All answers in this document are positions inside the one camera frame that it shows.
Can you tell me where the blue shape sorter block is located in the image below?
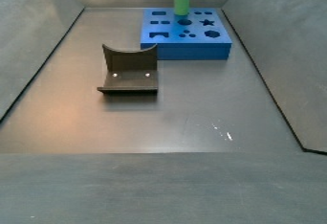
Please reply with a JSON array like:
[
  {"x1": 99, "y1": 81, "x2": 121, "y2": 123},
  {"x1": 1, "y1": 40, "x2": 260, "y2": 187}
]
[{"x1": 140, "y1": 8, "x2": 232, "y2": 60}]

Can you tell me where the black curved holder bracket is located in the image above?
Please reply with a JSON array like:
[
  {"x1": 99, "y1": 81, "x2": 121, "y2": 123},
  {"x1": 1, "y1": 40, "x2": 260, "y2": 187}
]
[{"x1": 97, "y1": 45, "x2": 159, "y2": 94}]

